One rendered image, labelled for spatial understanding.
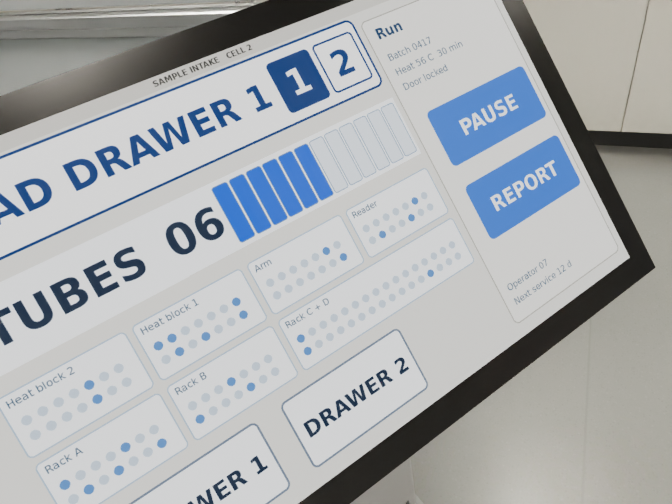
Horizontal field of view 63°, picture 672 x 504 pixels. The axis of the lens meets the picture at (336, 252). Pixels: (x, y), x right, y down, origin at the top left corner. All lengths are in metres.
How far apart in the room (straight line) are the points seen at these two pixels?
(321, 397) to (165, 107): 0.20
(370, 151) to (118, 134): 0.16
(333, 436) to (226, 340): 0.09
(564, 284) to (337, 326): 0.19
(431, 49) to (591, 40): 1.86
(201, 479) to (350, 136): 0.23
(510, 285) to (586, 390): 1.21
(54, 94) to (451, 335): 0.29
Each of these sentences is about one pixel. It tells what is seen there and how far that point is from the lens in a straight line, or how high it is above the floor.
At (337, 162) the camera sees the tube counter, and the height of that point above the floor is 1.11.
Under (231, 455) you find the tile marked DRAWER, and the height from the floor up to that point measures 1.01.
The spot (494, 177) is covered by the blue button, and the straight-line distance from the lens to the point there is 0.43.
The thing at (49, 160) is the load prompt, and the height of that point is 1.17.
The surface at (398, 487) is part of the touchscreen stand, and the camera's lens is 0.70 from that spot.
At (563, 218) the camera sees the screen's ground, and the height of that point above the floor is 1.02.
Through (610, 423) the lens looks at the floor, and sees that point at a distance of 1.58.
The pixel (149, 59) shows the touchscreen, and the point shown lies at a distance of 0.37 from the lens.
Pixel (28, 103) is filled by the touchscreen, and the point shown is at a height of 1.19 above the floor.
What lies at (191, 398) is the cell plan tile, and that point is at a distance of 0.34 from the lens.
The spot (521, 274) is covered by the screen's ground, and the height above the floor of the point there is 1.01.
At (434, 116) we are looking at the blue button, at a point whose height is 1.11.
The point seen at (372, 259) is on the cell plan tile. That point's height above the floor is 1.06.
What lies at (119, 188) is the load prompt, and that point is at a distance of 0.35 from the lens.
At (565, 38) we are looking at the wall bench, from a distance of 2.27.
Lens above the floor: 1.31
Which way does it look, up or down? 41 degrees down
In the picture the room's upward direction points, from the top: 11 degrees counter-clockwise
